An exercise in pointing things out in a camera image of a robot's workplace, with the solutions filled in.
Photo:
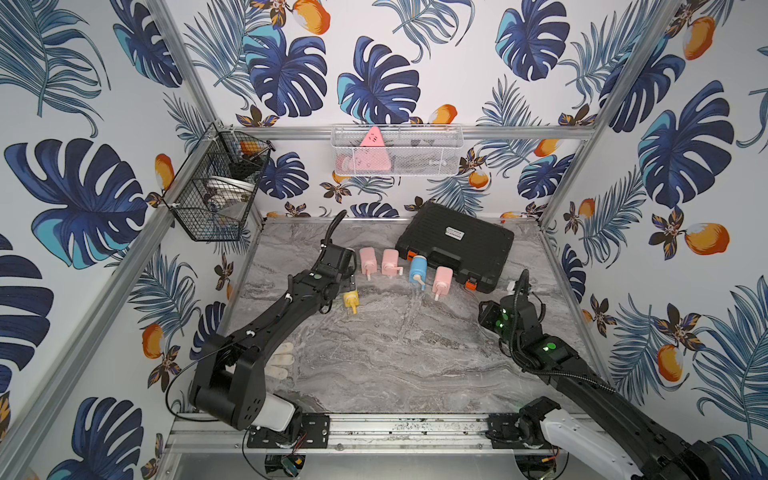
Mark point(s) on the yellow pencil sharpener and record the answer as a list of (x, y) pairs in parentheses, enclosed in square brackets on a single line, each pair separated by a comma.
[(351, 301)]

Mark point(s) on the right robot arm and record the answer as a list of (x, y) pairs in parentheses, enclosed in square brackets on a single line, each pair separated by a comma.
[(628, 445)]

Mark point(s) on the black wire basket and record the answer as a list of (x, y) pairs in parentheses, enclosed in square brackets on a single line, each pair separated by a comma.
[(212, 197)]

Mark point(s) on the white wire mesh basket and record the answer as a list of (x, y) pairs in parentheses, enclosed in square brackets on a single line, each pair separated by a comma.
[(415, 150)]

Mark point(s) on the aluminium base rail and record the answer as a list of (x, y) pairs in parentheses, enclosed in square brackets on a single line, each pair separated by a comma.
[(349, 433)]

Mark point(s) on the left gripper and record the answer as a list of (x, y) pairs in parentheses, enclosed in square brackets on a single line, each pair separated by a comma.
[(335, 252)]

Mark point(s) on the blue pencil sharpener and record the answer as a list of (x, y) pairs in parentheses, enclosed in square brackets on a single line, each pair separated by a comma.
[(418, 271)]

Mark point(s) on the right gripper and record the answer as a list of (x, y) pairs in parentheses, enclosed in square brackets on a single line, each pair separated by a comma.
[(486, 314)]

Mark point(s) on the pink triangular object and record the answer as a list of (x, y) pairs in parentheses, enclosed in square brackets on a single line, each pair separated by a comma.
[(371, 155)]

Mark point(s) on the pink pencil sharpener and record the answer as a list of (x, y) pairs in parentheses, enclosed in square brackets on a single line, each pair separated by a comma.
[(368, 261), (390, 263), (442, 282)]

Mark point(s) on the black plastic tool case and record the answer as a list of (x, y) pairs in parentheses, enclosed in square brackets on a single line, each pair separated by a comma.
[(474, 249)]

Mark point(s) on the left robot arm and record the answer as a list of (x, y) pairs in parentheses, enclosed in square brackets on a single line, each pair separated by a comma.
[(230, 381)]

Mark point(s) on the white work glove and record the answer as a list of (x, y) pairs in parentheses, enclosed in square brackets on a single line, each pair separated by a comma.
[(278, 365)]

